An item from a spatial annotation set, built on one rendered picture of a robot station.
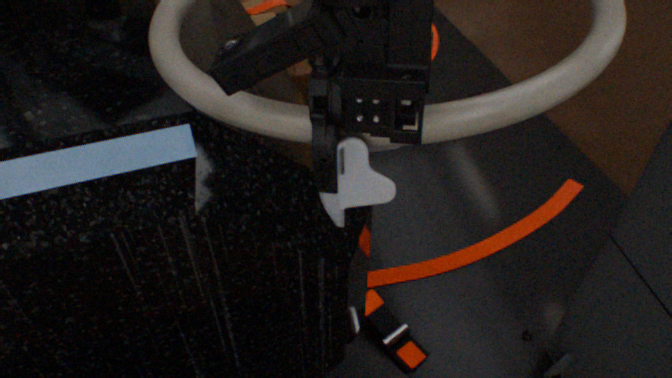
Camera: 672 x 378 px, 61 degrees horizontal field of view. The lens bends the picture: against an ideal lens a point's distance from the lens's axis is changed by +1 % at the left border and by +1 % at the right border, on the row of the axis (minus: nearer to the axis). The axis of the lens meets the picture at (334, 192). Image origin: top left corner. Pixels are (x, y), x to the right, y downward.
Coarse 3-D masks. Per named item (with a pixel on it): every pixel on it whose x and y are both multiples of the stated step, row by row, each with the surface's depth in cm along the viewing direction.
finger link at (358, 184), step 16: (352, 144) 42; (352, 160) 43; (352, 176) 44; (368, 176) 44; (384, 176) 44; (320, 192) 44; (352, 192) 45; (368, 192) 44; (384, 192) 44; (336, 208) 45; (336, 224) 48
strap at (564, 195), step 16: (272, 0) 203; (432, 48) 218; (560, 192) 165; (576, 192) 165; (544, 208) 160; (560, 208) 160; (528, 224) 156; (496, 240) 152; (512, 240) 152; (448, 256) 149; (464, 256) 149; (480, 256) 149; (368, 272) 145; (384, 272) 145; (400, 272) 145; (416, 272) 145; (432, 272) 145
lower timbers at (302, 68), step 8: (240, 0) 225; (248, 0) 225; (264, 0) 225; (288, 0) 225; (296, 0) 225; (272, 8) 221; (280, 8) 221; (296, 64) 191; (304, 64) 191; (296, 72) 188; (304, 72) 188; (296, 80) 188; (304, 80) 189; (304, 88) 191; (304, 96) 194
